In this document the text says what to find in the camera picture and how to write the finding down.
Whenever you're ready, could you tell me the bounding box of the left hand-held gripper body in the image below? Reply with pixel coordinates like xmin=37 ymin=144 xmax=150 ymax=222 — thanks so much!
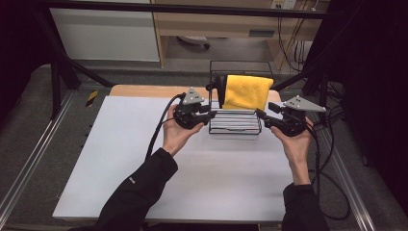
xmin=172 ymin=87 xmax=210 ymax=130

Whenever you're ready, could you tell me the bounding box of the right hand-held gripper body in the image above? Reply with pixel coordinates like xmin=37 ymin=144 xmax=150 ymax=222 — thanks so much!
xmin=279 ymin=94 xmax=327 ymax=138

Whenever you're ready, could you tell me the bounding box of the black wire rack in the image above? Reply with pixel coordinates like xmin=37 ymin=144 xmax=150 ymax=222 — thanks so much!
xmin=207 ymin=60 xmax=274 ymax=136

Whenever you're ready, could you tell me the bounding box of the yellow microfibre towel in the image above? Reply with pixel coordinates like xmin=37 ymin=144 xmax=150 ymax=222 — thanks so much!
xmin=214 ymin=74 xmax=274 ymax=112

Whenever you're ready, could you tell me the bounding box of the person's right hand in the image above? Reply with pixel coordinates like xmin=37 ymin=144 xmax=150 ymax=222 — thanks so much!
xmin=269 ymin=116 xmax=315 ymax=163

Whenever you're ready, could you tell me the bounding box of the person's left hand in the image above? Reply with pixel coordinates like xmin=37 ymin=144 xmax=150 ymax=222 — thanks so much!
xmin=162 ymin=105 xmax=205 ymax=157

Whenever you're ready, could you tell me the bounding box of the black metal stand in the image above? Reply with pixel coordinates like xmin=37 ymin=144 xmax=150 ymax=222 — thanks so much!
xmin=272 ymin=61 xmax=331 ymax=109
xmin=32 ymin=6 xmax=114 ymax=119

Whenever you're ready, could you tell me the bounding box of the wooden desk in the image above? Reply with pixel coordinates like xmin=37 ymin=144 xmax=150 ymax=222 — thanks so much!
xmin=150 ymin=0 xmax=331 ymax=68

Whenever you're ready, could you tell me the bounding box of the yellow black striped tape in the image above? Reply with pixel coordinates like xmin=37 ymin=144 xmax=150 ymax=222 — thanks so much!
xmin=85 ymin=90 xmax=99 ymax=108

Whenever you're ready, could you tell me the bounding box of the white cabinet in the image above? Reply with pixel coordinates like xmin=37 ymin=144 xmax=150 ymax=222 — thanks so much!
xmin=49 ymin=8 xmax=161 ymax=63

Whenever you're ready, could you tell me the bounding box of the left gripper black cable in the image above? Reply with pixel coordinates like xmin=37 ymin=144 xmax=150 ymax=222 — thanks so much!
xmin=144 ymin=91 xmax=187 ymax=162

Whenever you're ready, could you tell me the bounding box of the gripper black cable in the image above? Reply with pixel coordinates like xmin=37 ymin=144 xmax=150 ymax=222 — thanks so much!
xmin=144 ymin=91 xmax=187 ymax=162
xmin=306 ymin=105 xmax=352 ymax=222

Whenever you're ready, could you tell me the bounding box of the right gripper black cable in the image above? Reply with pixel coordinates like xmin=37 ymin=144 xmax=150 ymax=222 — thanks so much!
xmin=306 ymin=105 xmax=352 ymax=222

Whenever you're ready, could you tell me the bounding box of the bundle of hanging cables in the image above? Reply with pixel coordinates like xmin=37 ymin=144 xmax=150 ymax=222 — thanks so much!
xmin=277 ymin=15 xmax=314 ymax=73

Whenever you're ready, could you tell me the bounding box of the aluminium rail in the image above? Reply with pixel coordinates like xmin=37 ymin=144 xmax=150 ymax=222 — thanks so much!
xmin=312 ymin=112 xmax=376 ymax=231
xmin=0 ymin=90 xmax=76 ymax=219

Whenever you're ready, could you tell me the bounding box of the black horizontal frame bar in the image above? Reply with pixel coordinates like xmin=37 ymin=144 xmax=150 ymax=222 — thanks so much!
xmin=32 ymin=0 xmax=335 ymax=19

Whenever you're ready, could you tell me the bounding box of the white wall outlet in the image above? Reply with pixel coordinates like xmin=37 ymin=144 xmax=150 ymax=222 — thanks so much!
xmin=270 ymin=0 xmax=297 ymax=10

